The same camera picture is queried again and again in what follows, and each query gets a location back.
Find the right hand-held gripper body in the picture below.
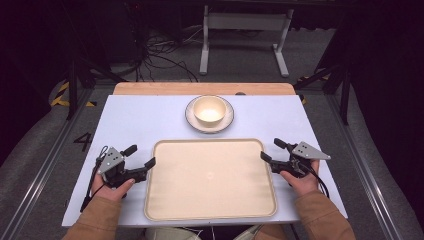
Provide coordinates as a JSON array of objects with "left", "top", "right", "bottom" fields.
[{"left": 271, "top": 141, "right": 332, "bottom": 179}]

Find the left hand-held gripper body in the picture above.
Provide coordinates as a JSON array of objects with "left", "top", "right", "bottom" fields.
[{"left": 98, "top": 146, "right": 148, "bottom": 189}]

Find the person's right hand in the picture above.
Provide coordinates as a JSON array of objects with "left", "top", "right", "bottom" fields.
[{"left": 279, "top": 159, "right": 321, "bottom": 198}]

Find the person's left hand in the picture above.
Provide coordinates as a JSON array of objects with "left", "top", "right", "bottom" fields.
[{"left": 91, "top": 173, "right": 136, "bottom": 202}]

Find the white plate with dark rim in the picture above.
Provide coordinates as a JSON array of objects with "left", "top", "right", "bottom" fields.
[{"left": 184, "top": 95, "right": 235, "bottom": 135}]

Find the beige rectangular tray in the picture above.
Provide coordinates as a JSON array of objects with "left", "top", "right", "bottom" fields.
[{"left": 143, "top": 137, "right": 279, "bottom": 222}]

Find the cream bowl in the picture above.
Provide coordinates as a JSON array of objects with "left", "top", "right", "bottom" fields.
[{"left": 192, "top": 95, "right": 228, "bottom": 129}]

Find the black tripod stand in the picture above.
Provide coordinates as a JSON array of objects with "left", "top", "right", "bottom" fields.
[
  {"left": 294, "top": 63, "right": 352, "bottom": 126},
  {"left": 65, "top": 54, "right": 128, "bottom": 122}
]

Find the yellow black hazard tape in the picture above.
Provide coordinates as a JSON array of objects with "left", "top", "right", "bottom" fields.
[{"left": 49, "top": 81, "right": 98, "bottom": 108}]

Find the white metal stand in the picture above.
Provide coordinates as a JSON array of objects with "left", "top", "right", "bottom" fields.
[{"left": 198, "top": 4, "right": 295, "bottom": 79}]

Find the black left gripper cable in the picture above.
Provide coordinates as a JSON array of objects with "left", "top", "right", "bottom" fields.
[{"left": 79, "top": 145, "right": 110, "bottom": 213}]

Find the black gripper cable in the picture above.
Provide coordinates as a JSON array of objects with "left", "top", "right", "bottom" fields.
[
  {"left": 79, "top": 145, "right": 110, "bottom": 213},
  {"left": 309, "top": 165, "right": 331, "bottom": 200}
]

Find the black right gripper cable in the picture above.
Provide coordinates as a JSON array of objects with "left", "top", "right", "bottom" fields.
[{"left": 309, "top": 165, "right": 331, "bottom": 200}]

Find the aluminium floor rail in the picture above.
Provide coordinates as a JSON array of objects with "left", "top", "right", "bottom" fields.
[
  {"left": 0, "top": 89, "right": 95, "bottom": 240},
  {"left": 326, "top": 93, "right": 403, "bottom": 240}
]

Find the tangle of black floor cables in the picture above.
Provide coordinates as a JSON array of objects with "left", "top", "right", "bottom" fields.
[{"left": 134, "top": 28, "right": 200, "bottom": 83}]

